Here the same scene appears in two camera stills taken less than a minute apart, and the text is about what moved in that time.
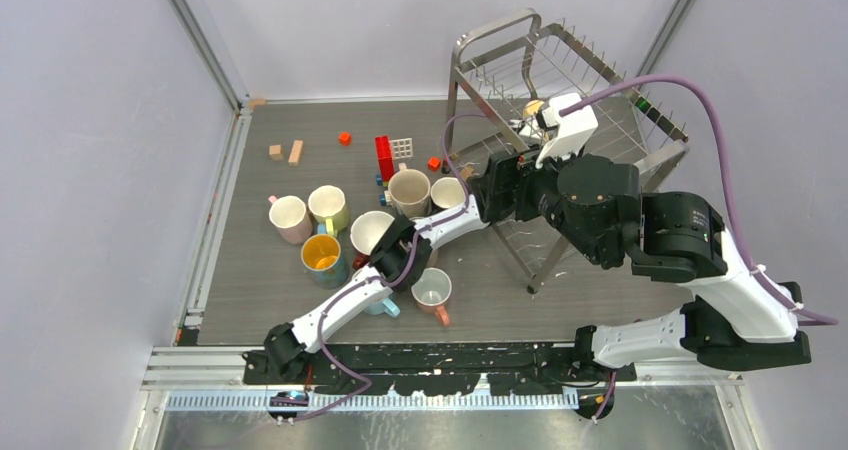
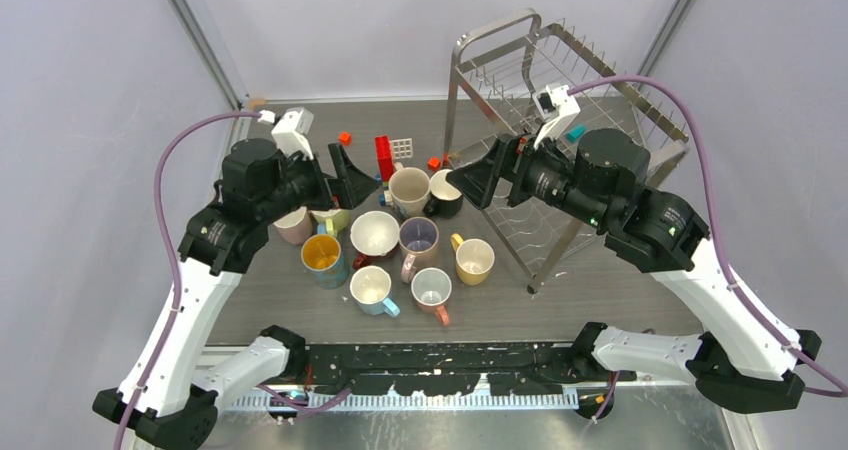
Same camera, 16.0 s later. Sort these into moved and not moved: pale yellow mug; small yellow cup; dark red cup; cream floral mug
Moved: small yellow cup
Not moved: cream floral mug; pale yellow mug; dark red cup
